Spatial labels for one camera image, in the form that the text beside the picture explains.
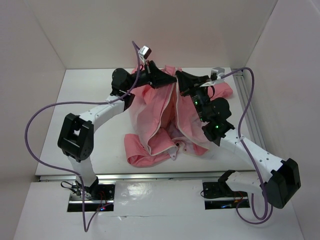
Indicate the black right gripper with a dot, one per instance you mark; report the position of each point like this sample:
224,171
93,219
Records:
186,81

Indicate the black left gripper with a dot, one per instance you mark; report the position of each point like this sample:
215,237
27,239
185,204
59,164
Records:
155,78

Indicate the pink zip-up jacket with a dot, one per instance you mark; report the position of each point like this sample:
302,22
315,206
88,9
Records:
164,123

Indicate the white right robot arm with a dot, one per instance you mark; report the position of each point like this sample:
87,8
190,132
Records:
274,178

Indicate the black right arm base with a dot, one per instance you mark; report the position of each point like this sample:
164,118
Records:
217,195

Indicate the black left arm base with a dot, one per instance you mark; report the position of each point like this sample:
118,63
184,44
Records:
100,199

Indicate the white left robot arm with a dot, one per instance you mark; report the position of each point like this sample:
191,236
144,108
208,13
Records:
76,138

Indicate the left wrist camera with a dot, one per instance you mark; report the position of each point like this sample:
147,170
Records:
144,53

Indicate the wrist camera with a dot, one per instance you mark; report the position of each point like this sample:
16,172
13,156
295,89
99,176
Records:
144,53
216,75

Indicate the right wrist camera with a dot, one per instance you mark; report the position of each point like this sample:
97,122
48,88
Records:
216,75

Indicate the aluminium right side rail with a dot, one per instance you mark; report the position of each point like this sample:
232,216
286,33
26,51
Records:
249,126

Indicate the aluminium rail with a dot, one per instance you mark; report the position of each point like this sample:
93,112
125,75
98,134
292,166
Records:
249,126
138,176

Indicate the aluminium front rail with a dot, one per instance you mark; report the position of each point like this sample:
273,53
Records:
138,176

